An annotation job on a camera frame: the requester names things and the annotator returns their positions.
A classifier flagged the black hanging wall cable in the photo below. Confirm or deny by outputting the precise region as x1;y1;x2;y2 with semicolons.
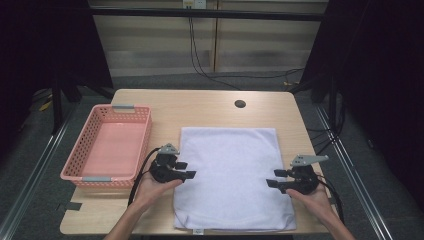
188;16;242;91

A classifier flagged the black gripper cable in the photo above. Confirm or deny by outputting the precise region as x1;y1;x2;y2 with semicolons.
316;173;345;223
127;147;162;208

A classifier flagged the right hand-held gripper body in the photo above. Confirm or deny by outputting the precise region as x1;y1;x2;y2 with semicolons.
281;154;330;195

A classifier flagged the black horizontal frame bar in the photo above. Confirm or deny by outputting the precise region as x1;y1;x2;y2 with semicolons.
89;7;329;23

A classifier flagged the black tape strip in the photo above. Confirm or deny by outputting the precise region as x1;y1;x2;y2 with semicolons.
56;201;83;213

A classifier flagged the white patterned blanket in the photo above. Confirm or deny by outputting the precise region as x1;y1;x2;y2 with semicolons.
172;126;298;235

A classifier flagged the black stand leg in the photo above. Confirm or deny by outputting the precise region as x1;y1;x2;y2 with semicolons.
50;75;115;135

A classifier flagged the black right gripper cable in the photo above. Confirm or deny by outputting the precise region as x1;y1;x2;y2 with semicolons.
316;173;345;223

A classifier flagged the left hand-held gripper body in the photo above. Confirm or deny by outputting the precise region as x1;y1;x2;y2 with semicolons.
149;143;183;184

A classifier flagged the pink perforated plastic basket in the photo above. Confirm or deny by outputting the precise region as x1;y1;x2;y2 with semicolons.
59;103;153;190

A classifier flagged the bundle of black cables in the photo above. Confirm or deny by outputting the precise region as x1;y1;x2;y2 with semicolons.
305;126;338;153

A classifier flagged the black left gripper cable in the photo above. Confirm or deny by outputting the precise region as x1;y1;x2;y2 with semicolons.
127;147;162;208

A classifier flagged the white wall outlet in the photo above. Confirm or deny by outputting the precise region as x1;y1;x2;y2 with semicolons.
182;0;208;10

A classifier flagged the dark curtain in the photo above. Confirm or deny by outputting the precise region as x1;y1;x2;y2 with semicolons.
0;0;115;161
299;0;424;204

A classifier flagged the person's right hand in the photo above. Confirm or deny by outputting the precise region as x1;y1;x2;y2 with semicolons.
285;182;335;223

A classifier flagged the yellow object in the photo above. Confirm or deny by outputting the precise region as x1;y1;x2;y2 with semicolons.
38;99;54;112

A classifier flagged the metal floor rail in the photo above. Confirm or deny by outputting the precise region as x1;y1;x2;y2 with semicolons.
314;103;399;240
0;102;79;240

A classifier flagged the person's left hand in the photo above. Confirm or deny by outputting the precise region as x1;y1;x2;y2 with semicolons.
130;172;184;215

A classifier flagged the black floor cable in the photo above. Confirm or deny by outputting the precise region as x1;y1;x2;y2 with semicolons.
206;67;305;81

